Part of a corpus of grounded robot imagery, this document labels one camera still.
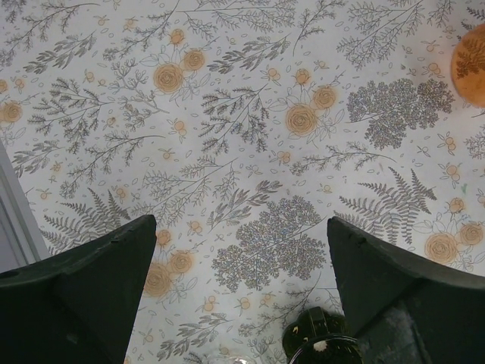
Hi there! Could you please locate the floral table mat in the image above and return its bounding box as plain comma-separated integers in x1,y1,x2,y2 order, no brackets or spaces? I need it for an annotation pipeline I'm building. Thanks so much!
1,1,484,363

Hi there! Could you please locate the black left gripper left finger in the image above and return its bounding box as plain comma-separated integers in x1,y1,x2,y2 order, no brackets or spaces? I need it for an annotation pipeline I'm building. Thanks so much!
1,215,156,363

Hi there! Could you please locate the clear glass dripper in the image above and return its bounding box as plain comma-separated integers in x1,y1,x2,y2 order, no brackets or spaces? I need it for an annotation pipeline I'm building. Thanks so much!
207,354,253,364

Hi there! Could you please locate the olive green glass dripper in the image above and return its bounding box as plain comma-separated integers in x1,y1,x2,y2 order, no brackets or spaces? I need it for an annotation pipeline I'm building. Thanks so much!
282,306,363,364

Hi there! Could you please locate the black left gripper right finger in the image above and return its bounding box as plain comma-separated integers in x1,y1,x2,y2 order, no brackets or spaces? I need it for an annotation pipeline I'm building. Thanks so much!
327,217,484,363

